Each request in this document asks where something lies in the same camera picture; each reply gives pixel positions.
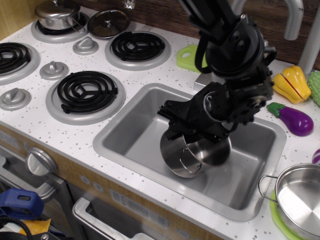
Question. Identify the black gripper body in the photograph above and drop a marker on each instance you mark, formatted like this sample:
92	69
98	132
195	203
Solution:
197	114

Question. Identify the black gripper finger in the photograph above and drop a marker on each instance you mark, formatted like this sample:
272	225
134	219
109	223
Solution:
176	129

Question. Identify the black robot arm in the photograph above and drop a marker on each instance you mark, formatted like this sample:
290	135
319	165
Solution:
232	47

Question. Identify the grey metal sink basin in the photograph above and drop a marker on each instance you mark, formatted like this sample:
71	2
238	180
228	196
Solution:
133	139

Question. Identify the dark glass pot lid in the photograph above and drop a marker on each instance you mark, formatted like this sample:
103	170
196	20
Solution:
108	24

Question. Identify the small lidded steel pot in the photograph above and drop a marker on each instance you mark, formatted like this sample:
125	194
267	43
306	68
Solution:
59	15

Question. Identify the silver faucet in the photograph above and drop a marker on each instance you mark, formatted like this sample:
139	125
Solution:
292	29

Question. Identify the green cutting board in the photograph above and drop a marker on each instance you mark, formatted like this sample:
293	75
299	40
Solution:
185	58

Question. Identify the back right stove burner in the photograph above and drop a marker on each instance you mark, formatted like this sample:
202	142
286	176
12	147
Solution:
137	51

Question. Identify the stove burner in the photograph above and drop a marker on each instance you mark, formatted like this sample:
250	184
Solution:
17	61
59	37
85	98
137	51

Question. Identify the yellow toy bell pepper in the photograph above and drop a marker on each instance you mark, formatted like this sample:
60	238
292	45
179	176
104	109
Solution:
291	83

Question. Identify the purple toy eggplant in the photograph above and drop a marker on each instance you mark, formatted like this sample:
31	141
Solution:
297	122

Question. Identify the front right stove burner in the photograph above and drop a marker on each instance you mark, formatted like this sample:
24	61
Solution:
85	98

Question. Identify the green toy vegetable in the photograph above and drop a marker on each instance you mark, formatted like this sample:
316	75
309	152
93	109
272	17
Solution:
314	85

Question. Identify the green plate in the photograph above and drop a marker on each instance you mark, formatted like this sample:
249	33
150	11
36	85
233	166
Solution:
277	219

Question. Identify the purple striped toy onion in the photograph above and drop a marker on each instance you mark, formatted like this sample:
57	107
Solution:
316	157

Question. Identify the silver stove knob top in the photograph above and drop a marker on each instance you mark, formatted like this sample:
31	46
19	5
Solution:
86	46

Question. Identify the silver stove knob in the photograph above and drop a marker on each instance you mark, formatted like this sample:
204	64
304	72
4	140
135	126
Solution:
86	46
54	71
15	99

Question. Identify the white vertical pole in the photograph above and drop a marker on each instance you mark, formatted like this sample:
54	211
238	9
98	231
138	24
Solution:
312	46

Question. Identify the silver stove knob middle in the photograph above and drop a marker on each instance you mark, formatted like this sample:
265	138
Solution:
54	71

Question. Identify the silver oven dial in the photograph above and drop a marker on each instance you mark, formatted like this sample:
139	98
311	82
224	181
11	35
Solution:
39	163

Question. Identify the back left stove burner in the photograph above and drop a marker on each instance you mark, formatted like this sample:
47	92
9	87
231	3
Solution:
59	37

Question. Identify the silver stove knob lower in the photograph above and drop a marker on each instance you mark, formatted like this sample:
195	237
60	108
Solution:
15	99

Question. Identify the blue clamp tool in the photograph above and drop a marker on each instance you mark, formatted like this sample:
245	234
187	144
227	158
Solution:
21	204

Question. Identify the steel pan with handle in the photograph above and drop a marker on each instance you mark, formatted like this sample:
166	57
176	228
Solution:
297	196

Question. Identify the silver dishwasher door handle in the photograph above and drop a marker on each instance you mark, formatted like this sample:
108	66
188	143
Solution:
109	223

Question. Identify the silver oven door handle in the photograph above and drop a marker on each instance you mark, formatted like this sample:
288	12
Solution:
14	174

